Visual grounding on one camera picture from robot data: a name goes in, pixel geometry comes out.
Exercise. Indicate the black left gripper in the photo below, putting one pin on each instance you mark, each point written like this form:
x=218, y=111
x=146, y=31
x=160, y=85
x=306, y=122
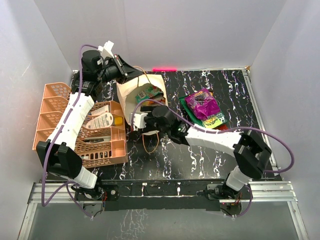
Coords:
x=128, y=71

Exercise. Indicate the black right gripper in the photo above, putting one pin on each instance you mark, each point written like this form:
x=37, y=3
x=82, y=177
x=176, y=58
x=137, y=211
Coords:
x=147, y=117

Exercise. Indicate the brown paper bag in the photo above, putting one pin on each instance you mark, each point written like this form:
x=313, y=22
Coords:
x=126, y=94

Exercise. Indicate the purple snack packet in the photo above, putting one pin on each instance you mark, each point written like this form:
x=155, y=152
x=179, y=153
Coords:
x=202, y=104

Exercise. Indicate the green real cookies bag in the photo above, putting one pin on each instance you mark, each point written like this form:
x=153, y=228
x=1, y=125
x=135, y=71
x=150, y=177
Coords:
x=190, y=115

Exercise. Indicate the teal mint candy bag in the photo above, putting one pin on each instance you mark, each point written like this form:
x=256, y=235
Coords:
x=142, y=95

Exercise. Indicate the orange candy packet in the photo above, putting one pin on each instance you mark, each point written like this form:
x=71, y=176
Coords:
x=155, y=93

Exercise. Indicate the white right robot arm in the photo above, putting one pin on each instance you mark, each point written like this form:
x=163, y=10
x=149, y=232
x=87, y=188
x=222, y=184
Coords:
x=247, y=147

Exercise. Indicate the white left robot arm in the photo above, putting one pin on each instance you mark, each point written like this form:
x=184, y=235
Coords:
x=57, y=153

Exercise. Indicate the yellow bottle cap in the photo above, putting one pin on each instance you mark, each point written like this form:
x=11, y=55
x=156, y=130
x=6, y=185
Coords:
x=117, y=121

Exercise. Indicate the white tube with label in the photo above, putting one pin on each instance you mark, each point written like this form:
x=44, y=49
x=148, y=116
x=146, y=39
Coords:
x=104, y=120

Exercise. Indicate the orange plastic organizer basket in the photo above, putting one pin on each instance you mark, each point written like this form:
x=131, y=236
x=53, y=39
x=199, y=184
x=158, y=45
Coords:
x=98, y=147

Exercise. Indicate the yellow green sour candy packet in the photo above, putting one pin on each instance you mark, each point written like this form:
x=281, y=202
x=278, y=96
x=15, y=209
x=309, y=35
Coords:
x=214, y=121

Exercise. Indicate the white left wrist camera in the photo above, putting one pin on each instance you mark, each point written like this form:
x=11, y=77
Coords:
x=106, y=50

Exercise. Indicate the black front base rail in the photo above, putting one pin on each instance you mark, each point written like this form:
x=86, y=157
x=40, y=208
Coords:
x=173, y=194

